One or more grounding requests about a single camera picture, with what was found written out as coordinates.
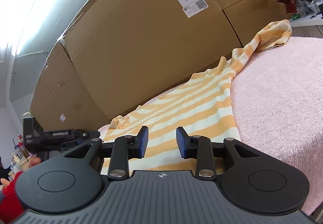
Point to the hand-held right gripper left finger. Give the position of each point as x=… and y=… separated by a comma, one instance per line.
x=143, y=142

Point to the person's left forearm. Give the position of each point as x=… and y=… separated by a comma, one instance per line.
x=10, y=196

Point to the green plastic piece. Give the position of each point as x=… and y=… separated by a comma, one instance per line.
x=297, y=16

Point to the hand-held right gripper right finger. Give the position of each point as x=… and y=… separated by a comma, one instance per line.
x=181, y=143

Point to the pink fleece blanket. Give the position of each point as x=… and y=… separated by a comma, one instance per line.
x=277, y=92

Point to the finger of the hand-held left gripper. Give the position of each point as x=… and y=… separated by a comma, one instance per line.
x=85, y=135

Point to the white table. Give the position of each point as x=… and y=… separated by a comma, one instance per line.
x=309, y=20

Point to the large labelled cardboard box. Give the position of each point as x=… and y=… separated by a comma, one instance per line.
x=141, y=37

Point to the person's left hand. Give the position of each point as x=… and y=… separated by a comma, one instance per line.
x=34, y=162

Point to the cardboard box with small label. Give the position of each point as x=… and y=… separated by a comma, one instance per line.
x=65, y=87

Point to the orange white striped shirt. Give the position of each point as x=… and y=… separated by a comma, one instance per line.
x=196, y=102

